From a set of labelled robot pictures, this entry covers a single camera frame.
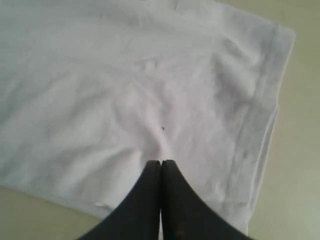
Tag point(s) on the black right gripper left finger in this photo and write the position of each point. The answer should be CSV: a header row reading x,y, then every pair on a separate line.
x,y
138,216

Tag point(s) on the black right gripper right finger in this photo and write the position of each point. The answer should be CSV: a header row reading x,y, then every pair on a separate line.
x,y
184,215

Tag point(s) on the white t-shirt red lettering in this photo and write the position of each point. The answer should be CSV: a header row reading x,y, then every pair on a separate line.
x,y
92,89

